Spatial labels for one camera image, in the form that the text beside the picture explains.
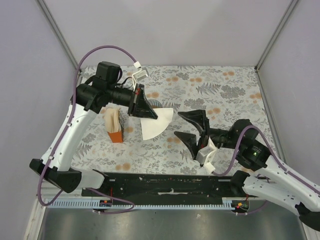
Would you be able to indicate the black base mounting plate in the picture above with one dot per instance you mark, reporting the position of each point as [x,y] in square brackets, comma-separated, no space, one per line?
[124,185]

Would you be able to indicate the aluminium corner post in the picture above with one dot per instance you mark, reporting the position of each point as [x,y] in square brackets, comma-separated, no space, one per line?
[277,32]
[57,31]

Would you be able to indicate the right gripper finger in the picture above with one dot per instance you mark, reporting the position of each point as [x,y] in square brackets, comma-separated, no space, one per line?
[195,117]
[190,141]

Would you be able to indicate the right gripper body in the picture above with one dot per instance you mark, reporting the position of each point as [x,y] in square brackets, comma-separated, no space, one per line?
[204,140]

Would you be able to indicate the coffee filter paper box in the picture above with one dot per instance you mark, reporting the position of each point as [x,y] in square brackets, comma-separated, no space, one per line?
[114,125]

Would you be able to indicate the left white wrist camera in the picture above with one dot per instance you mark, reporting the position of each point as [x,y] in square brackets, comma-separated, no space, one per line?
[140,74]

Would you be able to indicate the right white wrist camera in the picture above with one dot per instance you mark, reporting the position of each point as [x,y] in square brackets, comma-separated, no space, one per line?
[206,155]

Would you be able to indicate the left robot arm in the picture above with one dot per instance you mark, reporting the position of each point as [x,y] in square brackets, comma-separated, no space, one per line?
[90,97]

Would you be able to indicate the floral patterned table mat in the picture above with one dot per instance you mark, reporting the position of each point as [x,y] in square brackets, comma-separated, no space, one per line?
[226,93]

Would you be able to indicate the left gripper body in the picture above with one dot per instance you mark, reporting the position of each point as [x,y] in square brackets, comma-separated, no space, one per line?
[133,100]

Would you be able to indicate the white slotted cable duct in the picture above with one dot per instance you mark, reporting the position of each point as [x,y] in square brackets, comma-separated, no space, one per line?
[98,204]

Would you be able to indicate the grey glass dripper cone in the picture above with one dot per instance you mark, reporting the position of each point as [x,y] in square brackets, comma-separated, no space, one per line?
[155,104]

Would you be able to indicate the right aluminium corner post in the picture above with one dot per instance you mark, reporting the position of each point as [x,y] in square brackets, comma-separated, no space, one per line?
[277,32]

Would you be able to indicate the left aluminium corner post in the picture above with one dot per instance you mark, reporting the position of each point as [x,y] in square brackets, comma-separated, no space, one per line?
[57,31]

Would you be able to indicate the aluminium frame rail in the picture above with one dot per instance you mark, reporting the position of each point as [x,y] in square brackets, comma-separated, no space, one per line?
[49,191]

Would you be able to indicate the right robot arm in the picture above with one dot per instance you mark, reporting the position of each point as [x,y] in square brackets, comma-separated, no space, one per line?
[270,178]

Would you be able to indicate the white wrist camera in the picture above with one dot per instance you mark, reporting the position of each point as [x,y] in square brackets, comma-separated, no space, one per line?
[206,155]
[140,74]

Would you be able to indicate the beige paper coffee filter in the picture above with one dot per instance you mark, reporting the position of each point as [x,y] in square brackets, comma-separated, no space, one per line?
[151,128]

